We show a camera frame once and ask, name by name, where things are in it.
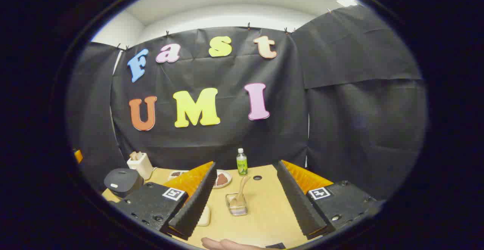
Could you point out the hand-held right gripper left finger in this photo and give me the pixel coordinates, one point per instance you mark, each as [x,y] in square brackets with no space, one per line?
[196,204]

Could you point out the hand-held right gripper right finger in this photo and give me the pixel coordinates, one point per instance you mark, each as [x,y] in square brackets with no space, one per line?
[298,204]

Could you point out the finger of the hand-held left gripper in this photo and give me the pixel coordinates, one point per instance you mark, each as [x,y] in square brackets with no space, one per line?
[78,156]

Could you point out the wooden spoon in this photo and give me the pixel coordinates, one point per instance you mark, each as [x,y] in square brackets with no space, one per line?
[243,185]

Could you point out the black rice cooker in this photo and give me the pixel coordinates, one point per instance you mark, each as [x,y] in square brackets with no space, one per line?
[123,182]

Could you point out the small white rectangular dish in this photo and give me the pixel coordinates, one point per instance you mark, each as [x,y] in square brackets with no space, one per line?
[177,174]

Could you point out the brown meat piece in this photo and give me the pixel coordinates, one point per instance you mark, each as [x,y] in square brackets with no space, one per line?
[222,179]

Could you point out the white round plate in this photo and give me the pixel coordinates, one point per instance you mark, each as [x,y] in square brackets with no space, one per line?
[230,178]

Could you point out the toasted bread slice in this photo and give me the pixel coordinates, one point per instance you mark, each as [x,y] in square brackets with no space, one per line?
[138,154]
[132,156]

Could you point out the green drink bottle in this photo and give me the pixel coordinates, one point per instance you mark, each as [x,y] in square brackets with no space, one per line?
[242,165]

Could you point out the white toaster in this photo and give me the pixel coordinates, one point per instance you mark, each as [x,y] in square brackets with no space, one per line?
[141,166]

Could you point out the black backdrop cloth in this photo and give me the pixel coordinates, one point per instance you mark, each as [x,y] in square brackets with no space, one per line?
[227,144]

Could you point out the small ceiling light strip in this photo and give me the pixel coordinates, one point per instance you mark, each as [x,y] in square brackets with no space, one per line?
[346,0]

